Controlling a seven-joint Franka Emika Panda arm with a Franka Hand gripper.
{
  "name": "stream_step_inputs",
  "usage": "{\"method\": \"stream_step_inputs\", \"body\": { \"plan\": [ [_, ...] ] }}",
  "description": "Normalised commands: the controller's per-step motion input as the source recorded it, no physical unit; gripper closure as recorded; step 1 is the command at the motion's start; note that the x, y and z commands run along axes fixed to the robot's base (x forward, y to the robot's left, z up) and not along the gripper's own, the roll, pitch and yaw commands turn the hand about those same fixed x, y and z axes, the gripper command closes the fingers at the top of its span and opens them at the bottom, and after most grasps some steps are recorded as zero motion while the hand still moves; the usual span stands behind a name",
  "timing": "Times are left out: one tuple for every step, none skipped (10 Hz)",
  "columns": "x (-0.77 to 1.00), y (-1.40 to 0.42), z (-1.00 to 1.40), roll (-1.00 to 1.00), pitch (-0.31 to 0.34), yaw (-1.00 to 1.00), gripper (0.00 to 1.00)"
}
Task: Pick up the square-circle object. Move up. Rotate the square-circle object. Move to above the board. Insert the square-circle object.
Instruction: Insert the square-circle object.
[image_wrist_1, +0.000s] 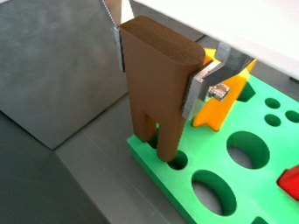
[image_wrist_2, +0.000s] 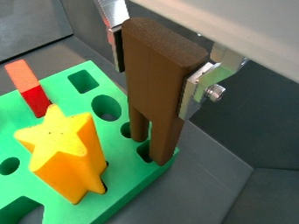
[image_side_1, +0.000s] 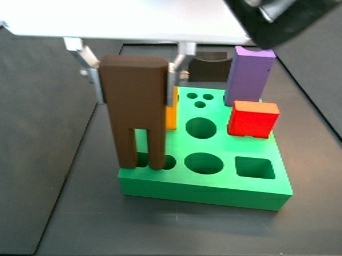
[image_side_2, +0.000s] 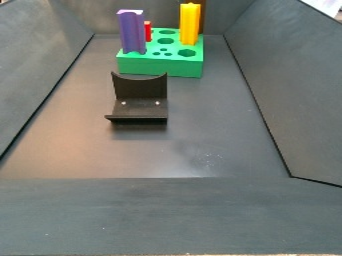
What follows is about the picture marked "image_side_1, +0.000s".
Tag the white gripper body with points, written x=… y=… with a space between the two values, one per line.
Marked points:
x=202 y=21

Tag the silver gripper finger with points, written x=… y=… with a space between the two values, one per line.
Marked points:
x=185 y=53
x=84 y=56

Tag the brown two-legged block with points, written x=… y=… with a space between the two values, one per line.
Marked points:
x=133 y=82

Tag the red square block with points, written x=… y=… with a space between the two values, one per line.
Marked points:
x=252 y=119

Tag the green shape sorter board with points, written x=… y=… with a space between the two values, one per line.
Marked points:
x=211 y=168

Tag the purple tall block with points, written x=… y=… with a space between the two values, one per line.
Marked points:
x=248 y=74

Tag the yellow star block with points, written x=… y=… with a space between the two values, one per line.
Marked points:
x=171 y=112

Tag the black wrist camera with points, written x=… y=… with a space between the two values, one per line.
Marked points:
x=274 y=21

